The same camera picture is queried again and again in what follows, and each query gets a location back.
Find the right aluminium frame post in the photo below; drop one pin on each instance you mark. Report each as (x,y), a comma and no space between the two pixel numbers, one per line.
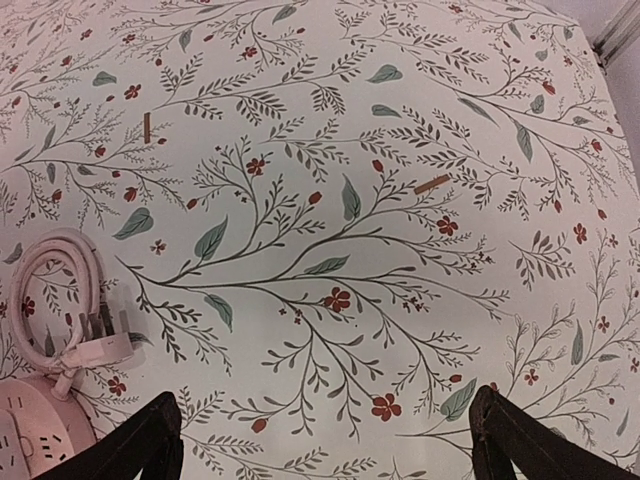
(618,35)

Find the pink round power socket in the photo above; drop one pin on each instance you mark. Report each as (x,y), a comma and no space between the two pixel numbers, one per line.
(39,430)

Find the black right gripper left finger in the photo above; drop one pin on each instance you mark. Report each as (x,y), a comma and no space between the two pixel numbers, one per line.
(146,446)

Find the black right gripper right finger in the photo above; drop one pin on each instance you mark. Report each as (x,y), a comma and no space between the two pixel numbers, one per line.
(506,440)

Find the floral patterned table mat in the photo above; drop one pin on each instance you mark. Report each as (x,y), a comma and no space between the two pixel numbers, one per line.
(327,224)

